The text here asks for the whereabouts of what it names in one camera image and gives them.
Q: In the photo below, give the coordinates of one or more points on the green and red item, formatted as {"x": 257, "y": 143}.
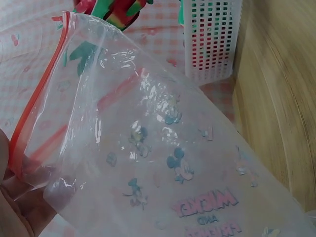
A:
{"x": 180, "y": 12}

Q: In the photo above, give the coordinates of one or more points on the green flat piece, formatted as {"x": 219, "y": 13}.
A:
{"x": 81, "y": 53}

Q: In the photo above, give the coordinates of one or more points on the person's left fingers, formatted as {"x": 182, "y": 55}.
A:
{"x": 60, "y": 191}

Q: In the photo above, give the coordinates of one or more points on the clear printed zip bag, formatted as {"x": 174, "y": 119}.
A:
{"x": 153, "y": 138}

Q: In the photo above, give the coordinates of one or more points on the white perforated plastic basket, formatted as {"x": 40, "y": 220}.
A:
{"x": 209, "y": 39}

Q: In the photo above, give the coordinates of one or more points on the person's left hand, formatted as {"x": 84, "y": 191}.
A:
{"x": 17, "y": 207}

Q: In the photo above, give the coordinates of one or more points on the red green yellow toy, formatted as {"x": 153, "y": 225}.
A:
{"x": 116, "y": 10}

